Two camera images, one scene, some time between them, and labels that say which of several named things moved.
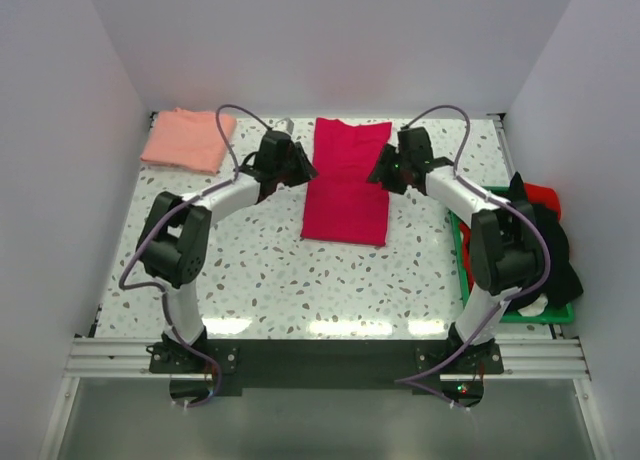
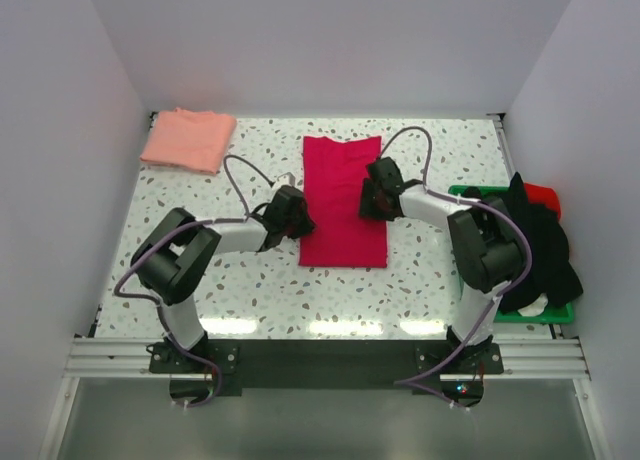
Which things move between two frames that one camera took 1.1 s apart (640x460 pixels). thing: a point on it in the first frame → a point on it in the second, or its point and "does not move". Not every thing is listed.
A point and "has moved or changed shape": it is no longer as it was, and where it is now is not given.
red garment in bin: x=534 y=192 does not move
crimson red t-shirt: x=342 y=205 has moved or changed shape
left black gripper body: x=286 y=171 → x=299 y=226
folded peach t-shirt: x=189 y=141 does not move
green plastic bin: x=561 y=315 does not move
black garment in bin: x=562 y=285 does not move
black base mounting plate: x=328 y=365 does not move
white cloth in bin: x=536 y=308 does not move
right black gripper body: x=397 y=180 → x=370 y=204
